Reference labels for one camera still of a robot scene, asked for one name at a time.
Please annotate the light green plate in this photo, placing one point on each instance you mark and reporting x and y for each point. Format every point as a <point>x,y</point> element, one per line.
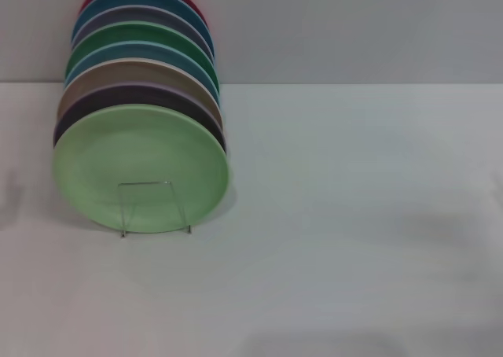
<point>137,156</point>

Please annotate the clear acrylic plate rack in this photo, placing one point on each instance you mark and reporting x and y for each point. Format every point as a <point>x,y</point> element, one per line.
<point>153,199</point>

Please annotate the lilac plate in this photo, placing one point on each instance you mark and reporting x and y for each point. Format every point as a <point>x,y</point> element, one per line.
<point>129,95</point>

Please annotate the beige plate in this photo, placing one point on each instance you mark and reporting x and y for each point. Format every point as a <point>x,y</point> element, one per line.
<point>125,72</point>

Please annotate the light blue plate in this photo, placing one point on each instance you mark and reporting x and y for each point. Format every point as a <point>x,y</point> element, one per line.
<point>129,51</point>

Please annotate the dark green plate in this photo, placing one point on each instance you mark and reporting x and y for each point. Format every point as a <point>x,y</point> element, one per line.
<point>129,32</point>

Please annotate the grey lavender plate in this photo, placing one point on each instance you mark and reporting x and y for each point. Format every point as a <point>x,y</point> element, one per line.
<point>137,15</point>

